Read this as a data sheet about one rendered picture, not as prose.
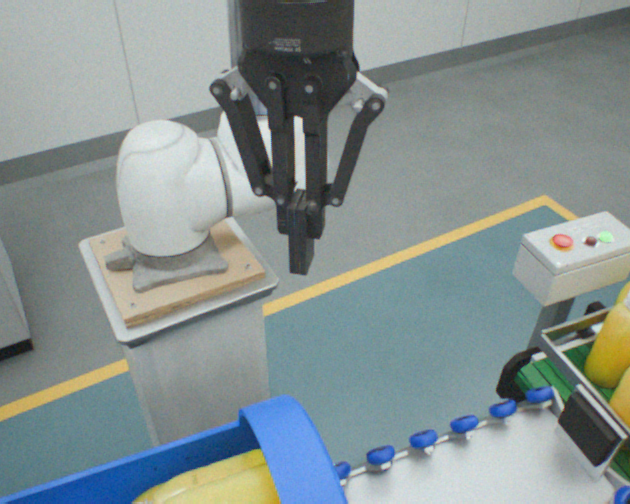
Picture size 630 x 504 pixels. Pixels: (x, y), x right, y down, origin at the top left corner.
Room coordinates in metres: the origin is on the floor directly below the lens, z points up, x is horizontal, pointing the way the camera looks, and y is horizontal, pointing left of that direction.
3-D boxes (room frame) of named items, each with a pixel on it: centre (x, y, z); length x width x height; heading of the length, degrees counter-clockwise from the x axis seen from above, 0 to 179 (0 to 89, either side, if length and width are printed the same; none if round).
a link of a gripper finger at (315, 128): (0.39, 0.00, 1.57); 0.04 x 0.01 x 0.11; 166
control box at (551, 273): (0.86, -0.51, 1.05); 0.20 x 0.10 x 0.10; 112
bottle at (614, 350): (0.70, -0.55, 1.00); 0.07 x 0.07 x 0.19
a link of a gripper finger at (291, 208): (0.40, 0.01, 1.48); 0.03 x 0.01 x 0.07; 166
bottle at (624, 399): (0.57, -0.53, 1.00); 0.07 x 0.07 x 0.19
